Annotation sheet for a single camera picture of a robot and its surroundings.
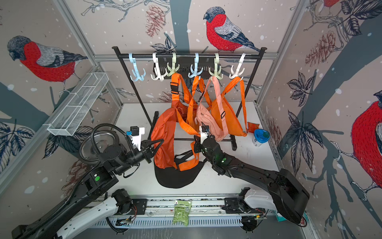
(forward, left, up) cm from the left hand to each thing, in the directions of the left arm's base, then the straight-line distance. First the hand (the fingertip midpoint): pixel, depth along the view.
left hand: (164, 139), depth 61 cm
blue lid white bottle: (+16, -53, -25) cm, 61 cm away
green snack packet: (-22, -6, -32) cm, 39 cm away
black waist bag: (-6, 0, -33) cm, 34 cm away
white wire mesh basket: (+21, +51, -3) cm, 55 cm away
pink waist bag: (+27, -18, -19) cm, 38 cm away
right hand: (+12, -13, -16) cm, 24 cm away
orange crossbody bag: (+19, -9, -11) cm, 24 cm away
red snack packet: (+28, -53, -32) cm, 68 cm away
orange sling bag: (+23, -37, -21) cm, 49 cm away
